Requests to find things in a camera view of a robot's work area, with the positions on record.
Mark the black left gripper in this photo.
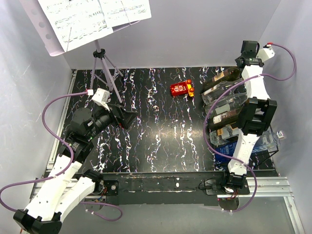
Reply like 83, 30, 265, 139
86, 101, 138, 139

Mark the dark green wine bottle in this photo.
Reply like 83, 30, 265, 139
201, 67, 241, 93

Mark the clear corked glass bottle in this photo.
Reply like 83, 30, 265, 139
201, 78, 247, 105

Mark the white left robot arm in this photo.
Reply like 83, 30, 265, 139
13, 104, 138, 234

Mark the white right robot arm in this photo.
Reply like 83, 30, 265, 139
220, 40, 277, 194

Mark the clear tall glass bottle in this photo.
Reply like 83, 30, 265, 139
210, 93, 247, 117

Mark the clear square liquor bottle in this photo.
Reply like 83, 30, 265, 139
209, 125, 286, 146

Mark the blue rectangular bottle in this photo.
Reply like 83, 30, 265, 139
214, 136, 267, 166

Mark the lilac music stand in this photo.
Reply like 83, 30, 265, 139
21, 0, 139, 93

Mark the red yellow toy block car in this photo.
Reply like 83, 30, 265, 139
170, 79, 195, 97

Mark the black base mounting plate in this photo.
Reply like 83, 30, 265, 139
103, 171, 250, 206

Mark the white sheet music right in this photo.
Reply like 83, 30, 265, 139
99, 0, 152, 27

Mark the white sheet music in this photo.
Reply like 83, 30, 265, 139
99, 0, 152, 27
39, 0, 113, 52

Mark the white sheet music left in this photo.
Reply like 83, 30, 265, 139
39, 0, 113, 52

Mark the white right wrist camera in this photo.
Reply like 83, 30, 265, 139
256, 42, 275, 62

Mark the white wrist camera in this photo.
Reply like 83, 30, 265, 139
256, 42, 275, 62
87, 88, 110, 111

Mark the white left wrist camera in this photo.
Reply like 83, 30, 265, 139
87, 88, 110, 111

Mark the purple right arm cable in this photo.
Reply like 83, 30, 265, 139
198, 43, 298, 213

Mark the black wire wine rack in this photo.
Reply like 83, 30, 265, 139
204, 81, 279, 171

